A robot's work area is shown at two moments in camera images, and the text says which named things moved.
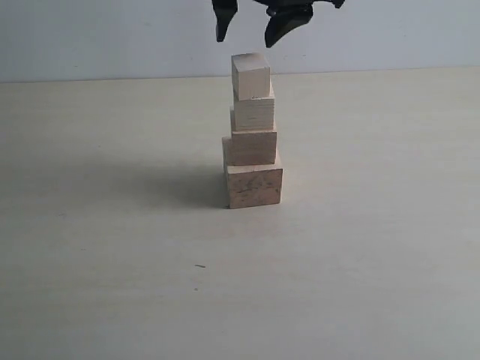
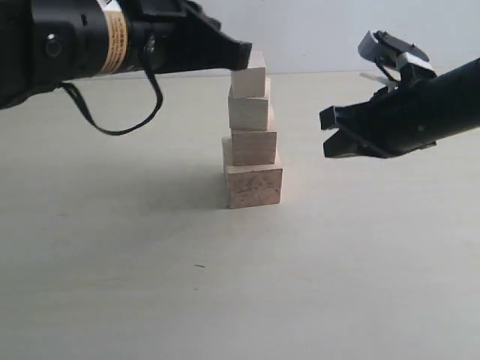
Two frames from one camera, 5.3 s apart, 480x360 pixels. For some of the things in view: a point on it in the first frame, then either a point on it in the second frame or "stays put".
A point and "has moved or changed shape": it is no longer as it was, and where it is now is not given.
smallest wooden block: [250, 76] stays put
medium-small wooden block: [253, 114] has moved or changed shape
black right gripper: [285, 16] -> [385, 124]
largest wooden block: [252, 185] stays put
